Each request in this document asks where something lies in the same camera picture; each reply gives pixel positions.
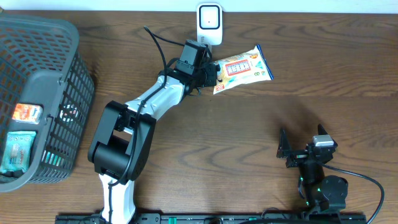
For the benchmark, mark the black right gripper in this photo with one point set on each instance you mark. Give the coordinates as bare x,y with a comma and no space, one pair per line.
285,150

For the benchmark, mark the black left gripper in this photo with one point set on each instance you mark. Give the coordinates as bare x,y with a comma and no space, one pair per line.
213,70

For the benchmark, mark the yellow snack bag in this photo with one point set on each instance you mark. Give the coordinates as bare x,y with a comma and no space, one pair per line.
245,68

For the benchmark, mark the orange tissue pack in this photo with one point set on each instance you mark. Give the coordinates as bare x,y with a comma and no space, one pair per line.
27,113

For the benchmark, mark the green wet wipes pack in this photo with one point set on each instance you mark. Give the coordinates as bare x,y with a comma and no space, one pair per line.
16,156

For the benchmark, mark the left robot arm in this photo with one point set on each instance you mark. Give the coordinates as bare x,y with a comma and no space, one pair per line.
121,144

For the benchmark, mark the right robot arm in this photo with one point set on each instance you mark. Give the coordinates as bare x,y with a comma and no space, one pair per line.
325,194

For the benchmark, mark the white barcode scanner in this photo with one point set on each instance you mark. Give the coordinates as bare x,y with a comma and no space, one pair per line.
209,23

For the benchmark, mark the grey plastic shopping basket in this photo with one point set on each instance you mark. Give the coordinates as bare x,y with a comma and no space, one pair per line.
41,65

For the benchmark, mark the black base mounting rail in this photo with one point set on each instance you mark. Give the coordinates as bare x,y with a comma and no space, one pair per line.
270,217

